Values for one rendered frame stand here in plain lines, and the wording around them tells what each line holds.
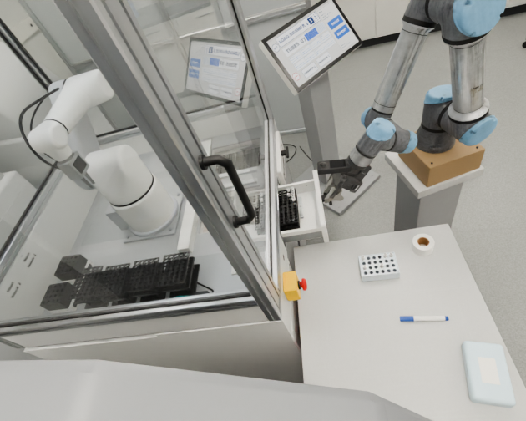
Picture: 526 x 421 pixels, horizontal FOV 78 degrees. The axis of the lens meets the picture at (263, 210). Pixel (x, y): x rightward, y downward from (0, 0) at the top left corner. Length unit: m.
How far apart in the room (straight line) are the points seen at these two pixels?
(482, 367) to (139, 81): 1.04
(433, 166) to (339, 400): 1.27
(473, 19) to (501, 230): 1.56
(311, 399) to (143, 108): 0.38
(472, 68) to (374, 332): 0.82
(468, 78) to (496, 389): 0.84
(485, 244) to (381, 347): 1.30
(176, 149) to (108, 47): 0.15
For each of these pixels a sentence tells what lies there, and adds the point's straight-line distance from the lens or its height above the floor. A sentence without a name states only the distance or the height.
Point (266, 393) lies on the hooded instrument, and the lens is 0.17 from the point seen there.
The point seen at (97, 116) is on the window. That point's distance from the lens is 0.51.
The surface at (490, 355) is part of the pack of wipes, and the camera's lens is 1.13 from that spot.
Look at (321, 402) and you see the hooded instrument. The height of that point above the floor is 1.67.
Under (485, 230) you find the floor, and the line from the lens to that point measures 2.35.
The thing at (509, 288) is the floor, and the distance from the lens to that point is 2.18.
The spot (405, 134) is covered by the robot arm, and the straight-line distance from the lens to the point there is 1.16.
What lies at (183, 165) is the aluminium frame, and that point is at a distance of 0.51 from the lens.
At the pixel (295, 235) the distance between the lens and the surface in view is 1.22.
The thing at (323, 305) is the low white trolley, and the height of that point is 0.76.
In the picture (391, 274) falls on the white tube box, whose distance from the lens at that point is 1.20.
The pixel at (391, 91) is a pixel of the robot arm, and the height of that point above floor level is 1.21.
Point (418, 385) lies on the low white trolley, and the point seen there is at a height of 0.76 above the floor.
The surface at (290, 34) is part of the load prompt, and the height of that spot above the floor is 1.16.
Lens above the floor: 1.85
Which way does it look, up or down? 47 degrees down
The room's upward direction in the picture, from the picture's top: 23 degrees counter-clockwise
